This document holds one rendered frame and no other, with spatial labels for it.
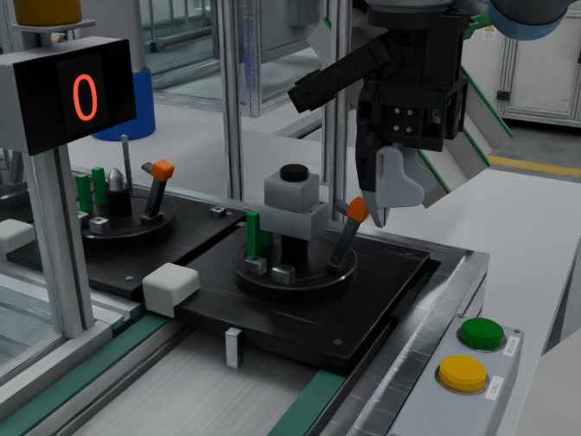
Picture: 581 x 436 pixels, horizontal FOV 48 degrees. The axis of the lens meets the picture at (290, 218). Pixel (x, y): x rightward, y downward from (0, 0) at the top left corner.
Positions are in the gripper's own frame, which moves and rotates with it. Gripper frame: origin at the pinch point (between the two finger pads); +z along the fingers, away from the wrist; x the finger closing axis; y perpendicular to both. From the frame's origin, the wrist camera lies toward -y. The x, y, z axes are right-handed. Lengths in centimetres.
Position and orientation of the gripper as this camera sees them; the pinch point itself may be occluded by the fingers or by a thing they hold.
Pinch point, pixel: (374, 213)
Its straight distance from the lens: 67.2
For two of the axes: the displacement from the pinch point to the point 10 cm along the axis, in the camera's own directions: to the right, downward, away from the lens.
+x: 4.8, -3.7, 8.0
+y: 8.8, 1.9, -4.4
